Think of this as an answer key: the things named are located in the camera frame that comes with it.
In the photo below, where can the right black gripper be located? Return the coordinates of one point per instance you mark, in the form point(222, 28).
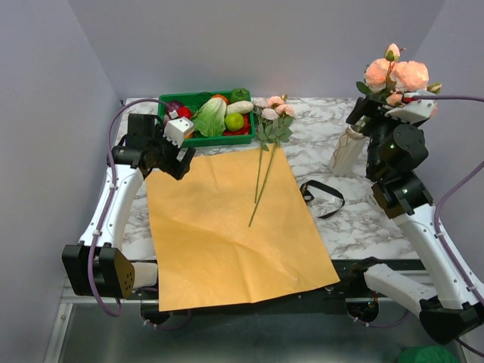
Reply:
point(364, 107)

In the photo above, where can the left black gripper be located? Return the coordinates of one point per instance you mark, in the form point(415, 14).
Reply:
point(175, 167)

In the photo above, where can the pink flower stem two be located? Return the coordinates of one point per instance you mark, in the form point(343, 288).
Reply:
point(389, 74)

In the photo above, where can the orange wrapping paper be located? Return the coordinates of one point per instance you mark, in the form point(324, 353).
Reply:
point(234, 230)

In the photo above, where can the black printed ribbon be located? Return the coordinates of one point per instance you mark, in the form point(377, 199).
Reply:
point(315, 190)

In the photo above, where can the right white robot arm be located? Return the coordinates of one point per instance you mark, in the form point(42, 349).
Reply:
point(453, 305)

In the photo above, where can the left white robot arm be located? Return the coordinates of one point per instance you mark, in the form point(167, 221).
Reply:
point(96, 265)

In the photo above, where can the white ribbed vase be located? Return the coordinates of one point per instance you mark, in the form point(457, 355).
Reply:
point(347, 151)

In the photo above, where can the red tomato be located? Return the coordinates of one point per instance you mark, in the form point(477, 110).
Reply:
point(184, 112)

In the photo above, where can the green cabbage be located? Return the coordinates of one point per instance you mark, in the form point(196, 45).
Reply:
point(209, 120)

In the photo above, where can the purple onion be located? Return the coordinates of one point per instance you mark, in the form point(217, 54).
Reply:
point(173, 106)

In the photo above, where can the green plastic basket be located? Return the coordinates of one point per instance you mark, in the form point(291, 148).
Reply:
point(194, 101)

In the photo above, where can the green lime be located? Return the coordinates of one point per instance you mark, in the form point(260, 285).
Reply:
point(234, 122)

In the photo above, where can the red chili pepper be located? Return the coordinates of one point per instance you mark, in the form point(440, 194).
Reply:
point(241, 131)

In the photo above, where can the orange fruit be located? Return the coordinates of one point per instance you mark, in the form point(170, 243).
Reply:
point(222, 97)

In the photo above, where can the pink flower stem three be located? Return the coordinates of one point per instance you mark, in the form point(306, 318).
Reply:
point(277, 133)

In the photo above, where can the white radish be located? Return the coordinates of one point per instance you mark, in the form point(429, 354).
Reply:
point(241, 107)

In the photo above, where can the green bell pepper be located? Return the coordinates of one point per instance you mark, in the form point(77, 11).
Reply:
point(239, 94)

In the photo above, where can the pink flower stem four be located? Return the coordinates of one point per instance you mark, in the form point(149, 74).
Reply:
point(265, 115)

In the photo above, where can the green object bottom corner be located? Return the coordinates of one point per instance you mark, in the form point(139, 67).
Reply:
point(426, 354)

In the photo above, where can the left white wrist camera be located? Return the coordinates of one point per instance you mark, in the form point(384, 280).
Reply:
point(177, 130)

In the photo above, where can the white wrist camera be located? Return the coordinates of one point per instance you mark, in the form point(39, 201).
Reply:
point(417, 108)
point(177, 130)

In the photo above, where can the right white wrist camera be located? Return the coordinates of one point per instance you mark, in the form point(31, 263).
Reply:
point(417, 108)

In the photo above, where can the black base frame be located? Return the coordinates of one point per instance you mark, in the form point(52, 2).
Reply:
point(331, 299)

